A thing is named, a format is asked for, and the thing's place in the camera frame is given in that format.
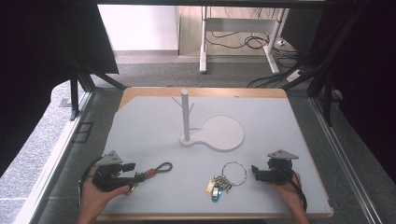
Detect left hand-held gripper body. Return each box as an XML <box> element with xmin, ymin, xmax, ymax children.
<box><xmin>92</xmin><ymin>150</ymin><xmax>126</xmax><ymax>192</ymax></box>

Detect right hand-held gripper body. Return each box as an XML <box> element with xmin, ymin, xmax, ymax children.
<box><xmin>266</xmin><ymin>148</ymin><xmax>300</xmax><ymax>185</ymax></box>

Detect orange strap with black loop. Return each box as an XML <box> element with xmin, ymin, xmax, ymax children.
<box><xmin>125</xmin><ymin>161</ymin><xmax>174</xmax><ymax>196</ymax></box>

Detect metal key ring with keys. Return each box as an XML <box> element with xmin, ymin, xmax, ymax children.
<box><xmin>204</xmin><ymin>161</ymin><xmax>248</xmax><ymax>204</ymax></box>

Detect white stand with pole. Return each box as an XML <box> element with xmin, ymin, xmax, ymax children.
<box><xmin>170</xmin><ymin>88</ymin><xmax>246</xmax><ymax>153</ymax></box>

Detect person's right hand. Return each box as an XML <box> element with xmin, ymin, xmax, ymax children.
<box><xmin>268</xmin><ymin>172</ymin><xmax>305</xmax><ymax>213</ymax></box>

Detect person's left hand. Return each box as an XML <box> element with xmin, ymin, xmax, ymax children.
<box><xmin>78</xmin><ymin>174</ymin><xmax>138</xmax><ymax>217</ymax></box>

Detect grey table mat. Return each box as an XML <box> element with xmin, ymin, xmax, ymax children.
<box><xmin>101</xmin><ymin>95</ymin><xmax>334</xmax><ymax>217</ymax></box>

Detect wooden table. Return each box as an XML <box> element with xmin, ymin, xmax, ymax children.
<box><xmin>95</xmin><ymin>86</ymin><xmax>336</xmax><ymax>222</ymax></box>

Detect white power strip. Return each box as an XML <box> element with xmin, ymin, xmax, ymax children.
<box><xmin>286</xmin><ymin>69</ymin><xmax>304</xmax><ymax>83</ymax></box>

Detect black curtain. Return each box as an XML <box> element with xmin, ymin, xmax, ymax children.
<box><xmin>0</xmin><ymin>0</ymin><xmax>120</xmax><ymax>176</ymax></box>
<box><xmin>281</xmin><ymin>0</ymin><xmax>396</xmax><ymax>183</ymax></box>

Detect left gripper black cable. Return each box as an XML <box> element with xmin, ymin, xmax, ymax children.
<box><xmin>78</xmin><ymin>156</ymin><xmax>105</xmax><ymax>209</ymax></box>

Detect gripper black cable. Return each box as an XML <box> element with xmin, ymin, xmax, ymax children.
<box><xmin>288</xmin><ymin>172</ymin><xmax>309</xmax><ymax>213</ymax></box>
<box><xmin>78</xmin><ymin>156</ymin><xmax>105</xmax><ymax>209</ymax></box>

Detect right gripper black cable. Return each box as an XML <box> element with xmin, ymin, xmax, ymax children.
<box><xmin>288</xmin><ymin>172</ymin><xmax>309</xmax><ymax>213</ymax></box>

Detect black floor outlet frame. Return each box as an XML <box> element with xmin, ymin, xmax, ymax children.
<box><xmin>73</xmin><ymin>121</ymin><xmax>94</xmax><ymax>145</ymax></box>

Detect aluminium rail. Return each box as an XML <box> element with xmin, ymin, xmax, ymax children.
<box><xmin>12</xmin><ymin>91</ymin><xmax>96</xmax><ymax>224</ymax></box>
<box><xmin>309</xmin><ymin>96</ymin><xmax>385</xmax><ymax>224</ymax></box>

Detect black metal frame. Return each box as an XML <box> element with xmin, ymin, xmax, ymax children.
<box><xmin>279</xmin><ymin>0</ymin><xmax>372</xmax><ymax>127</ymax></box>
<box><xmin>66</xmin><ymin>52</ymin><xmax>129</xmax><ymax>122</ymax></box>

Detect black floor cables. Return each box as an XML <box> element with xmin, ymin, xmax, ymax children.
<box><xmin>205</xmin><ymin>29</ymin><xmax>302</xmax><ymax>62</ymax></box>

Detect white desk frame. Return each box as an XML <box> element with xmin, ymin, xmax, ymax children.
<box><xmin>199</xmin><ymin>6</ymin><xmax>288</xmax><ymax>76</ymax></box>

